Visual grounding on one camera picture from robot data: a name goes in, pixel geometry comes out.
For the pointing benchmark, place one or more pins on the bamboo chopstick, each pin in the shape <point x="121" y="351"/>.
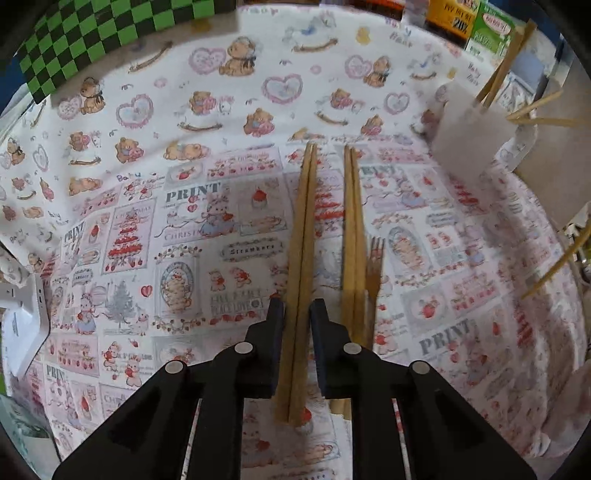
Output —
<point x="295" y="258"/>
<point x="512" y="62"/>
<point x="358" y="240"/>
<point x="554" y="122"/>
<point x="501" y="62"/>
<point x="348" y="240"/>
<point x="535" y="104"/>
<point x="307" y="258"/>
<point x="558" y="263"/>

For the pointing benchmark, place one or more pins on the translucent plastic cup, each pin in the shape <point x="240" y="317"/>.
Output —
<point x="471" y="129"/>

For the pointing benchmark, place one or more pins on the white power strip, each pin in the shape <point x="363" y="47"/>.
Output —
<point x="25" y="323"/>

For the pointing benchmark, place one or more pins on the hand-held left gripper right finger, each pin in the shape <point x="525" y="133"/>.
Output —
<point x="319" y="337"/>

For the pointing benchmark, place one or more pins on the green checkered box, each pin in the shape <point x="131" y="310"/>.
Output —
<point x="115" y="37"/>

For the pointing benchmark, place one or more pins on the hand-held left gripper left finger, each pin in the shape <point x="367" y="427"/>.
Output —
<point x="276" y="337"/>

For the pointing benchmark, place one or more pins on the green milk carton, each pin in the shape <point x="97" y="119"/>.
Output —
<point x="491" y="30"/>

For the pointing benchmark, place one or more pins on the yellow-label oyster sauce bottle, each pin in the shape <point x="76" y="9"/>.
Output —
<point x="450" y="21"/>

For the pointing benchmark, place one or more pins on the small wooden fork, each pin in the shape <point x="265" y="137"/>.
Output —
<point x="375" y="267"/>

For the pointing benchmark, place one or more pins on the pink patchwork print cloth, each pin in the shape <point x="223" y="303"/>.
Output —
<point x="184" y="286"/>

